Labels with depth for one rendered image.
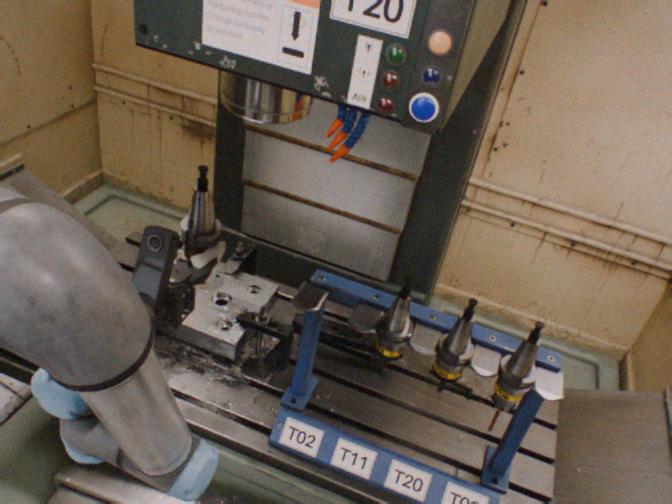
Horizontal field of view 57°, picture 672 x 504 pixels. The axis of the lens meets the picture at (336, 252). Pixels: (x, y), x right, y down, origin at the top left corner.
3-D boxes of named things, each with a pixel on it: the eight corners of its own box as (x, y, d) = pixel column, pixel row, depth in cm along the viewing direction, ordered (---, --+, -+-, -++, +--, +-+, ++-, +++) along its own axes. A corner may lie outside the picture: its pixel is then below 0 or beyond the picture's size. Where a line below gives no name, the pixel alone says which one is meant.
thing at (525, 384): (533, 373, 107) (538, 363, 106) (531, 397, 103) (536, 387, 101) (498, 360, 109) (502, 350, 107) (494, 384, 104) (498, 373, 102)
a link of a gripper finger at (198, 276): (201, 257, 97) (160, 282, 91) (202, 248, 96) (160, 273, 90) (224, 270, 95) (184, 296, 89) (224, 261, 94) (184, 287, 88)
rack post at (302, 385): (302, 413, 130) (322, 308, 113) (278, 404, 131) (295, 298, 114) (318, 381, 138) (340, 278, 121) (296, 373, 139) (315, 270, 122)
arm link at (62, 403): (30, 412, 76) (20, 364, 71) (88, 354, 85) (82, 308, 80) (84, 436, 75) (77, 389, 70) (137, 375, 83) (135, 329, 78)
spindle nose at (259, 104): (327, 106, 110) (338, 39, 103) (283, 134, 98) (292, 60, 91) (251, 79, 115) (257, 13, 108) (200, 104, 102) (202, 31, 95)
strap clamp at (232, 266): (231, 305, 154) (235, 257, 145) (219, 300, 155) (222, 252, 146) (254, 276, 164) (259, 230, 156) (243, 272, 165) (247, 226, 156)
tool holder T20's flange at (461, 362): (471, 349, 110) (475, 339, 108) (468, 373, 105) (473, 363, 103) (436, 339, 111) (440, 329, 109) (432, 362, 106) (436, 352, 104)
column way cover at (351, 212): (388, 286, 170) (435, 113, 141) (234, 232, 179) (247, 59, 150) (393, 276, 174) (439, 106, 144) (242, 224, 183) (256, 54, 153)
